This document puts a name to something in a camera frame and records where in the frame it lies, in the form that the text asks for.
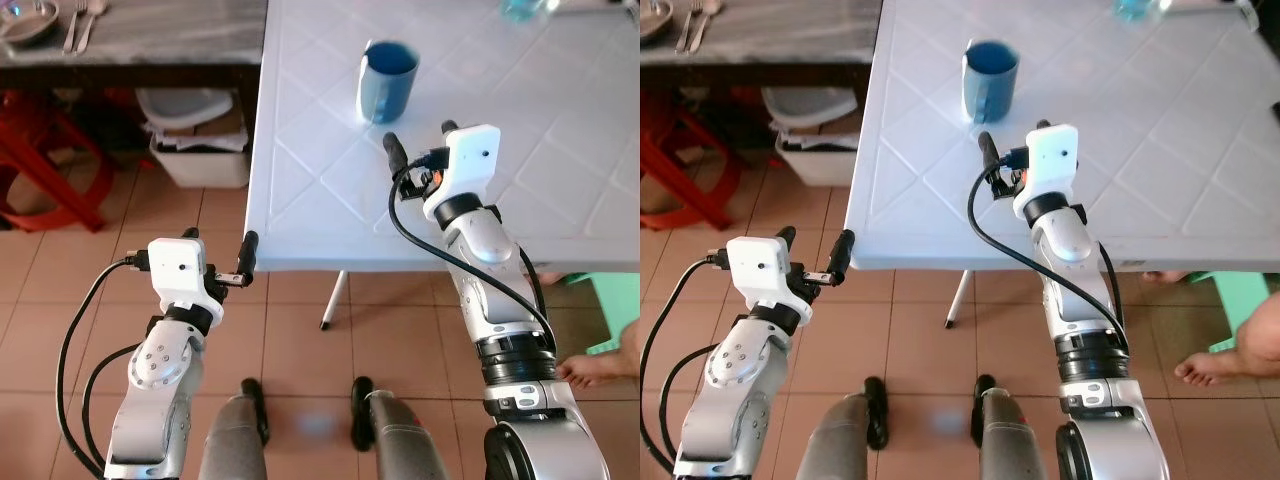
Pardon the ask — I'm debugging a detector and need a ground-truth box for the blue ceramic mug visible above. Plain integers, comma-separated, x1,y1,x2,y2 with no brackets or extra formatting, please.
358,40,421,125
962,40,1021,125

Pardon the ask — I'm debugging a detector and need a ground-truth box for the white plastic bin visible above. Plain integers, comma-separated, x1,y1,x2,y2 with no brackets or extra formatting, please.
148,125,251,190
775,125,861,188

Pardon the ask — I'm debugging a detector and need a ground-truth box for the white table leg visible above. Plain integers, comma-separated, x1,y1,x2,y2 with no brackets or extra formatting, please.
320,270,350,332
945,270,974,330

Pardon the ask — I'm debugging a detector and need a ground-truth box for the red plastic stool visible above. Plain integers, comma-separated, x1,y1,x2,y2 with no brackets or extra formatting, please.
640,90,743,231
0,90,116,233

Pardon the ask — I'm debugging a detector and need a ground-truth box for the white plastic bin lid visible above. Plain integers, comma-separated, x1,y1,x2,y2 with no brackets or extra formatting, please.
762,86,853,129
135,87,237,132

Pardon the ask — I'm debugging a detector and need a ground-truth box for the black robot left foot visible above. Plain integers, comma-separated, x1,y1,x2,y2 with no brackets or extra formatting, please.
240,377,272,447
862,376,892,451

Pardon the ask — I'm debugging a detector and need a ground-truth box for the black robot foot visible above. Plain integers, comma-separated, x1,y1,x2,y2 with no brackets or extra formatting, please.
240,377,272,447
862,376,892,451
969,374,1000,447
349,376,377,452

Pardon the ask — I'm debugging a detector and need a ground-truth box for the grey topped wooden table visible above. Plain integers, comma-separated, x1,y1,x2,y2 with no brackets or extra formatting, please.
0,0,269,101
640,0,884,97

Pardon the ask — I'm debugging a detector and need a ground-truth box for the grey robot left leg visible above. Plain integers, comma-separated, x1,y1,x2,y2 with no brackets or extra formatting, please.
198,392,263,480
806,392,873,480

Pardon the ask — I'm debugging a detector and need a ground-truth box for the grey robot leg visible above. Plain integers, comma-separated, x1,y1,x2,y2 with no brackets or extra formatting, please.
366,390,453,480
806,392,873,480
980,388,1053,480
198,392,263,480

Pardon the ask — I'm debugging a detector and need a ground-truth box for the black robot right foot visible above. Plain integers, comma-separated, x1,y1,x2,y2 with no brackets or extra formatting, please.
349,376,377,452
969,374,1000,447

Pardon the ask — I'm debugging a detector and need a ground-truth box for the person's bare lower leg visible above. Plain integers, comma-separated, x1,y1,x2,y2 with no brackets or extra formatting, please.
1235,294,1280,377
616,318,641,379

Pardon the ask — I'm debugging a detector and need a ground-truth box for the green plastic stool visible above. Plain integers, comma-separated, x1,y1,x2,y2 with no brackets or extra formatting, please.
565,272,641,357
1205,270,1273,351

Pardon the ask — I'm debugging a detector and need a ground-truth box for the metal fork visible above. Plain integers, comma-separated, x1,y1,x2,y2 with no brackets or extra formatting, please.
62,0,87,55
676,0,703,55

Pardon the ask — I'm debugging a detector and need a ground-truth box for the metal bowl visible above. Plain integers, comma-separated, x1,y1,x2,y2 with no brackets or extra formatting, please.
640,0,677,44
0,0,62,47

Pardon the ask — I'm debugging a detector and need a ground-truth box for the metal spoon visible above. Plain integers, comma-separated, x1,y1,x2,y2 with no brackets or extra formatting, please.
76,0,109,55
690,0,723,55

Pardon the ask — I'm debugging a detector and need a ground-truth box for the person's bare foot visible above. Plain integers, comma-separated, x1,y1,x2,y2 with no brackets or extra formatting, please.
1174,350,1251,388
556,350,631,390

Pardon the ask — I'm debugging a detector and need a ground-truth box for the grey robot right leg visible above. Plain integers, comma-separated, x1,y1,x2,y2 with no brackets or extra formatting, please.
366,390,453,480
980,388,1053,480

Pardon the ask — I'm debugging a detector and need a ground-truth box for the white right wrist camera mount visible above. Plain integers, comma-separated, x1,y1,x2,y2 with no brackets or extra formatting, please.
1011,124,1082,224
421,124,502,227

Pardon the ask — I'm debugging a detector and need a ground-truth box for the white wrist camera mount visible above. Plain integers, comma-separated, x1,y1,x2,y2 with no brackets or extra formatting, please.
421,124,502,227
147,235,227,307
725,236,802,307
1011,124,1082,224

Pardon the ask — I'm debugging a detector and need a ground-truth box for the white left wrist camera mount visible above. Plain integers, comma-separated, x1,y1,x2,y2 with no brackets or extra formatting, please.
147,235,227,307
725,236,802,307

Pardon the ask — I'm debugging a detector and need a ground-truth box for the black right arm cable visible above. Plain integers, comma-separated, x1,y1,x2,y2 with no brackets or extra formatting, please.
966,158,1131,353
388,160,557,353

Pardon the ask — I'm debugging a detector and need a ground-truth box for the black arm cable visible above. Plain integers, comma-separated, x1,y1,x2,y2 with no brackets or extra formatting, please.
388,160,557,353
640,252,731,473
55,252,153,479
966,158,1131,353

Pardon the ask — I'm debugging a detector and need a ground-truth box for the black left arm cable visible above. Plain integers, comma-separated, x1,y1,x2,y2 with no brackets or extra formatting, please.
55,252,153,479
640,252,731,473

